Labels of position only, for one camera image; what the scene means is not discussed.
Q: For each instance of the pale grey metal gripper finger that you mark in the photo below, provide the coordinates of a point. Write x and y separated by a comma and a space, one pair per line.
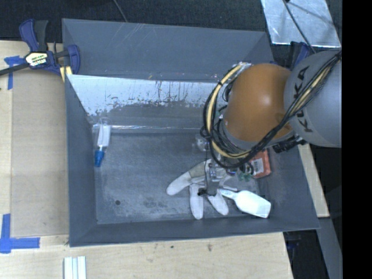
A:
214, 188

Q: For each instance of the white glove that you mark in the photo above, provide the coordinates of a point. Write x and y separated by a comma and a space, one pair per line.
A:
197, 205

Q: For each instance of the white spray bottle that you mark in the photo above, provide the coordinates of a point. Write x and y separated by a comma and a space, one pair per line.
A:
251, 203

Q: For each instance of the orange packet with barcode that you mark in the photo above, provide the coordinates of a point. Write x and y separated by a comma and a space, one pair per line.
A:
263, 163

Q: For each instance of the grey metal bin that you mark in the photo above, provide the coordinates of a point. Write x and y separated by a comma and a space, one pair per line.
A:
145, 170

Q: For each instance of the pale wood flat board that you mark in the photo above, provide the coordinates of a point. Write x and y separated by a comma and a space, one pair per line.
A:
37, 155

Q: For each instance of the black cylinder on white bracket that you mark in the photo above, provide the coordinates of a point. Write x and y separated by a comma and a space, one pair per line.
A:
286, 146

